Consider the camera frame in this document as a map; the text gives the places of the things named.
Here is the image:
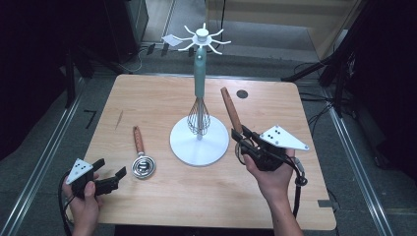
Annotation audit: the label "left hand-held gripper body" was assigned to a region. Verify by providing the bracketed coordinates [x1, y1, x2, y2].
[65, 158, 119, 200]

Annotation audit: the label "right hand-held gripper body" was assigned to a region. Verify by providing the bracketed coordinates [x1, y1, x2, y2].
[239, 124, 310, 172]

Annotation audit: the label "wooden handled mesh strainer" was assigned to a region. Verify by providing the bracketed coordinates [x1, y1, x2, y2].
[220, 87, 252, 166]

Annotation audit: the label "wooden handled measuring cup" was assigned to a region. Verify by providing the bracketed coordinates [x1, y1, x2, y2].
[131, 125, 157, 180]

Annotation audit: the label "white utensil rack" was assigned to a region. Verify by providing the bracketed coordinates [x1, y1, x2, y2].
[169, 22, 232, 167]

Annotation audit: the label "teal handled wire whisk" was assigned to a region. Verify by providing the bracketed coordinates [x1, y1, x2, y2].
[186, 45, 211, 137]

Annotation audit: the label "person's left hand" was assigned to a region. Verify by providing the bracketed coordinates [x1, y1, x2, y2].
[62, 180, 103, 236]

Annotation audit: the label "person's right hand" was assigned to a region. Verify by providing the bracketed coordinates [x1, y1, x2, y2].
[243, 148, 295, 202]

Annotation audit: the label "black metal stand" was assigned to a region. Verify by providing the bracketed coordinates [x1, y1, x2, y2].
[63, 48, 96, 109]
[280, 0, 362, 119]

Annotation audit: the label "white paper sheet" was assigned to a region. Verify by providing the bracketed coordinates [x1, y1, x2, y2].
[160, 33, 182, 47]

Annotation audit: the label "light wooden cabinet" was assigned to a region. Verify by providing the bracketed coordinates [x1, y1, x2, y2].
[205, 0, 365, 62]

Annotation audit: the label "black cabinet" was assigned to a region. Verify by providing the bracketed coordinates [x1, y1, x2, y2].
[102, 0, 150, 65]

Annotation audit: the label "left hand-held gripper cable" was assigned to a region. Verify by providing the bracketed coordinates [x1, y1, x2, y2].
[57, 170, 75, 236]

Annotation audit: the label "hand-held gripper cable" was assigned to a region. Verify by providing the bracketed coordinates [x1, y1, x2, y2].
[57, 170, 75, 236]
[284, 155, 309, 219]

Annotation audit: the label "black floor cables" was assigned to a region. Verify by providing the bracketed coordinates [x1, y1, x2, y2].
[296, 62, 355, 136]

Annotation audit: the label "metal floor rail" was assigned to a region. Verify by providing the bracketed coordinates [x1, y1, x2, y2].
[0, 94, 83, 236]
[323, 88, 394, 236]

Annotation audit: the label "right hand-held gripper cable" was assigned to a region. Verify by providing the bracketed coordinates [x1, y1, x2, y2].
[284, 155, 309, 219]

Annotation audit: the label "white floor cable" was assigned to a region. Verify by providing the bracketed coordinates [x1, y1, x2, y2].
[117, 48, 144, 74]

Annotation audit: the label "black hanging cable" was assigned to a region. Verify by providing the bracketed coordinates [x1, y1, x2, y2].
[219, 0, 227, 43]

